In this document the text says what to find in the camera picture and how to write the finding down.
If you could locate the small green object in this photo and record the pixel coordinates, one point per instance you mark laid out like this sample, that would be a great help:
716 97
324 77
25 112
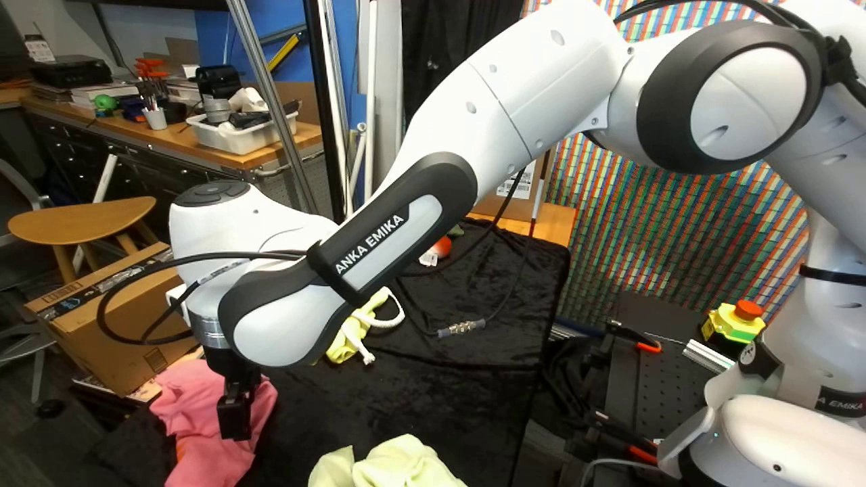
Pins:
103 104

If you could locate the pink cloth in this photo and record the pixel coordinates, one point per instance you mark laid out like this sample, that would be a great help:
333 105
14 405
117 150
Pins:
192 449

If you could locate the orange desk object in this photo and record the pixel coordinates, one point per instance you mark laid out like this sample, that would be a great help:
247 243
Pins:
153 69

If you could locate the black round appliance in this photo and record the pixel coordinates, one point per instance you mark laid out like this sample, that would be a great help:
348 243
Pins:
217 82

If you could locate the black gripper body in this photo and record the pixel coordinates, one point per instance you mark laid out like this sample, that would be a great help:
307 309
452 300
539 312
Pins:
233 380

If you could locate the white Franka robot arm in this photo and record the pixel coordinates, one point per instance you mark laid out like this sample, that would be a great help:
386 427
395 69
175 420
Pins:
523 89

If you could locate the white cup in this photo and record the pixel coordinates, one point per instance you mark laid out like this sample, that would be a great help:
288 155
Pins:
155 119

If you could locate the silver metal bar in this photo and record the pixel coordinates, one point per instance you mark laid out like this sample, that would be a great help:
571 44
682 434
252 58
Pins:
707 354

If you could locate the yellow emergency stop button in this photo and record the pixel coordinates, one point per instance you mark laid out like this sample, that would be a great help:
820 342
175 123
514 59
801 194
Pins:
734 323

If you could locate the cream white cloth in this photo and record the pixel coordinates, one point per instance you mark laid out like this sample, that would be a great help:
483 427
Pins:
389 464

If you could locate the black hanging curtain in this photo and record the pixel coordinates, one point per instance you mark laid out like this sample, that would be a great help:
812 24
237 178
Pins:
443 35

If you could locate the wooden stool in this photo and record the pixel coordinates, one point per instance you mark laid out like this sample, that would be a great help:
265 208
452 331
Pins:
83 219

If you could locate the white hanging curtain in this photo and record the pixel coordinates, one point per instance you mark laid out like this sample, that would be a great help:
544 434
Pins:
379 70

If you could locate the black printer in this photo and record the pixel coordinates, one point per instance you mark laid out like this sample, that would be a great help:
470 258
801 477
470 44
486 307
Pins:
71 70

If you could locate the cardboard box with black tape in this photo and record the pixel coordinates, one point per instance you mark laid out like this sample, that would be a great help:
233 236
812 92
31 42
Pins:
117 365

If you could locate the blue backdrop board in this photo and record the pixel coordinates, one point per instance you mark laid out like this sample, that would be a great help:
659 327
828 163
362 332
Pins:
211 35

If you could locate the silver aluminium pole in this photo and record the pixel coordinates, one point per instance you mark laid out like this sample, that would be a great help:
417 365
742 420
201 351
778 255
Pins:
272 108

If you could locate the white plastic tray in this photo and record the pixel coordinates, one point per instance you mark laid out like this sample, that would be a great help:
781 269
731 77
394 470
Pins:
237 138

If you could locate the wooden top grey workbench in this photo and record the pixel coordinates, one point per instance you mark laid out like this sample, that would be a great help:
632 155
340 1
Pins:
191 170

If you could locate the black velvet table cloth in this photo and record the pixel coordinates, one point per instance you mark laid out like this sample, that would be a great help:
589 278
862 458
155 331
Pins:
470 396

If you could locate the black vertical pole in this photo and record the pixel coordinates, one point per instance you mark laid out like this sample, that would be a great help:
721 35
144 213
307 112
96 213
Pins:
325 116

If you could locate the yellow cloth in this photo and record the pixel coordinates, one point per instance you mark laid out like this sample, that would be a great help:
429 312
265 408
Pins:
343 347

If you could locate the black optical breadboard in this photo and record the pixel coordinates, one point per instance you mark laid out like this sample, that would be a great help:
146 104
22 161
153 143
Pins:
659 386

